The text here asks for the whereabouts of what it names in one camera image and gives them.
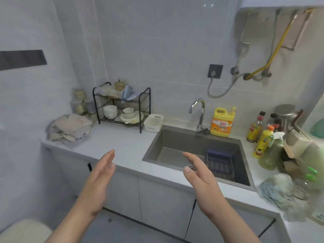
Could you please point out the person's right hand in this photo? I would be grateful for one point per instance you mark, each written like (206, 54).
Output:
(205, 184)

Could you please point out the person's left hand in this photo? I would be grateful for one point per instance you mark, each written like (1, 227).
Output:
(98, 184)

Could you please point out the pile of fluffy cloths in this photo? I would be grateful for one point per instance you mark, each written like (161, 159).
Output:
(71, 129)

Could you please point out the person's left forearm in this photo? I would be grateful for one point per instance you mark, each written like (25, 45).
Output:
(71, 225)

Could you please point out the person's right forearm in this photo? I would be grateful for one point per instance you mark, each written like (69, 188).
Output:
(233, 225)

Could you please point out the blue sink drain rack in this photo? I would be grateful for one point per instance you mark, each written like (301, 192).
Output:
(220, 164)

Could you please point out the grey kitchen sink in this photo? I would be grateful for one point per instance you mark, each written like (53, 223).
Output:
(172, 144)

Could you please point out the yellow detergent bottle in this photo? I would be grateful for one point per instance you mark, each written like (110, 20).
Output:
(221, 123)

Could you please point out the chrome faucet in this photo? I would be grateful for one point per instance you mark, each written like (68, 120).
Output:
(200, 118)

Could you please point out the small clear jar of oats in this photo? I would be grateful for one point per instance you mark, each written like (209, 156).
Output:
(93, 116)

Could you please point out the clear glass bottle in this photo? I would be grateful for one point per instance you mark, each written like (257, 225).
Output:
(272, 154)

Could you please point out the yellow label sauce bottle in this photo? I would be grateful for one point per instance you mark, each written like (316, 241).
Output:
(254, 129)

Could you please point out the small white bowl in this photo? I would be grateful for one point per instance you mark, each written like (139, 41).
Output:
(128, 110)
(128, 115)

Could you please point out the clear jar grey contents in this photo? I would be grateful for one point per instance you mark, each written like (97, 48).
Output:
(89, 107)

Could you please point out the white plastic basket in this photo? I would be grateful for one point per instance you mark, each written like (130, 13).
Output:
(153, 123)

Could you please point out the cream fluffy stool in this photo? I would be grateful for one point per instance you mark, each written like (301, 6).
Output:
(22, 232)

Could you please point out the group of condiment bottles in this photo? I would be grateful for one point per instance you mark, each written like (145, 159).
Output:
(277, 126)

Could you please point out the clear plastic food container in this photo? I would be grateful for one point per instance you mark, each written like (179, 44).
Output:
(108, 92)

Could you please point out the grey plastic lid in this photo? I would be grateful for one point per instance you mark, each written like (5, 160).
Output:
(124, 94)

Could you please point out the blue rimmed container lid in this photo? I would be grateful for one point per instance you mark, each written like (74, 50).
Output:
(132, 94)

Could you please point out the tan lid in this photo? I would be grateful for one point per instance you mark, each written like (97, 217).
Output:
(120, 85)

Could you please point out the beige knife block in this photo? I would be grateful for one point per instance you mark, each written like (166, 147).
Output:
(298, 137)

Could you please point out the green capped clear bottle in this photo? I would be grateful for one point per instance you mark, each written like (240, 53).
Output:
(311, 174)

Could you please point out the steel pot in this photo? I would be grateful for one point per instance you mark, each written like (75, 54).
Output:
(286, 113)

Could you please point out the chrome water valve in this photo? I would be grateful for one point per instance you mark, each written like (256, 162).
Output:
(235, 70)
(266, 73)

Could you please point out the green spray bottle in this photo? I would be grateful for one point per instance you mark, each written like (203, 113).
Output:
(318, 129)

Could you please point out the metal water pipe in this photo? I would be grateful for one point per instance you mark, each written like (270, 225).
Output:
(243, 40)
(302, 30)

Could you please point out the black wall socket with plug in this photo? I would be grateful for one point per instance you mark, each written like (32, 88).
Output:
(215, 71)

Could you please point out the narrow black switch panel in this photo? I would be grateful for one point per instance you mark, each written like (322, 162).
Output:
(44, 57)

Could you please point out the black wall socket panel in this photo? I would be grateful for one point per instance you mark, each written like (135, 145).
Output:
(10, 60)
(30, 58)

